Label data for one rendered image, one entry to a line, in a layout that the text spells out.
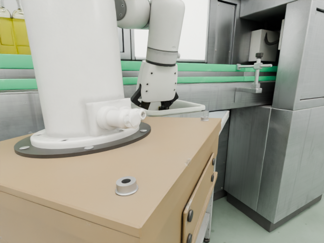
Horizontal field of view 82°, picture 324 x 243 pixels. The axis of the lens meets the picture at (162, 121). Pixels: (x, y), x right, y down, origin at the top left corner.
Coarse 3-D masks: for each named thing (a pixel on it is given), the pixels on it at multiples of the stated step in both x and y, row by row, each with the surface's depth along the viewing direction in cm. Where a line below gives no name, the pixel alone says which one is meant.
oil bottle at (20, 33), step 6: (18, 12) 50; (12, 18) 50; (18, 18) 50; (24, 18) 51; (18, 24) 50; (24, 24) 51; (18, 30) 51; (24, 30) 51; (18, 36) 51; (24, 36) 51; (18, 42) 51; (24, 42) 52; (18, 48) 52; (24, 48) 52; (24, 54) 52; (30, 54) 53
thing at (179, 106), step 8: (152, 104) 64; (160, 104) 65; (176, 104) 60; (184, 104) 56; (192, 104) 53; (200, 104) 51; (152, 112) 41; (160, 112) 42; (168, 112) 43; (176, 112) 44; (184, 112) 46
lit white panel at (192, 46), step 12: (192, 0) 90; (204, 0) 93; (192, 12) 91; (204, 12) 95; (192, 24) 93; (204, 24) 96; (144, 36) 83; (192, 36) 94; (204, 36) 98; (144, 48) 84; (180, 48) 92; (192, 48) 96; (204, 48) 99
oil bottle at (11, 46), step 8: (0, 8) 48; (0, 16) 48; (8, 16) 49; (0, 24) 49; (8, 24) 50; (0, 32) 49; (8, 32) 50; (0, 40) 49; (8, 40) 50; (0, 48) 50; (8, 48) 51; (16, 48) 52
